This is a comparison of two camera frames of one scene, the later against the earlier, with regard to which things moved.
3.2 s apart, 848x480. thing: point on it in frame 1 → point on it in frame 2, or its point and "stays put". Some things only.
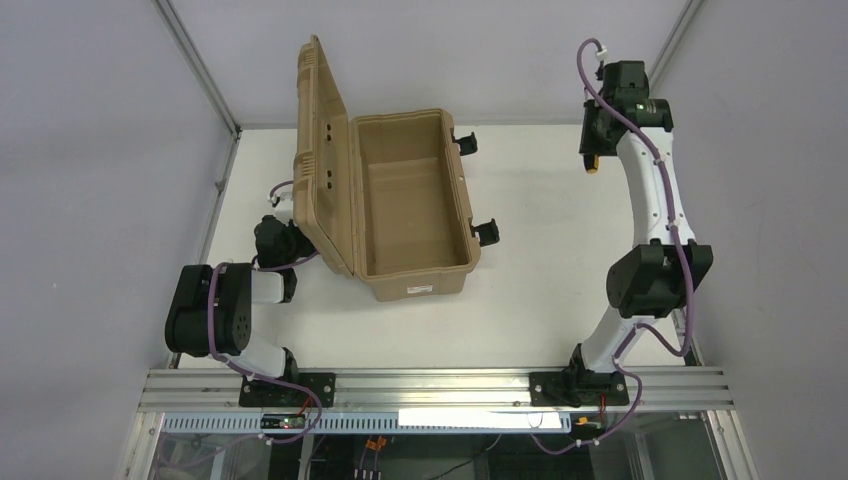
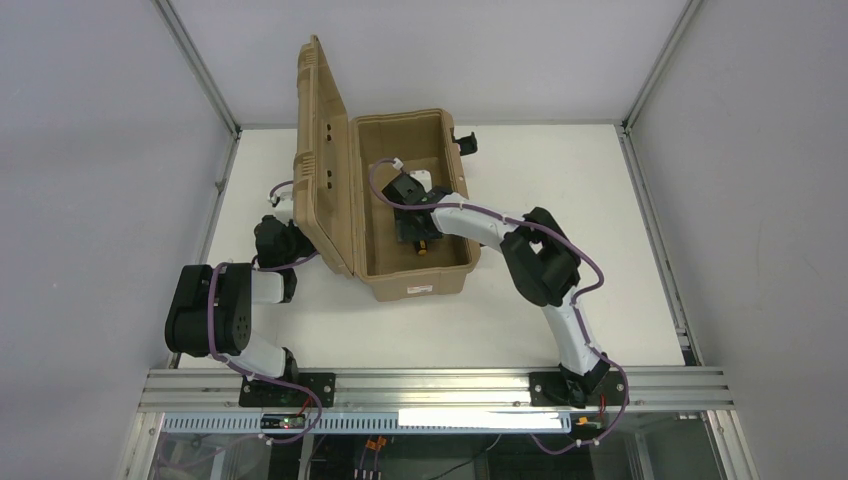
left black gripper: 291,242 stays put
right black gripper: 592,148 → 413,233
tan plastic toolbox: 381,195 stays put
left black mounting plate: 255,393 stays put
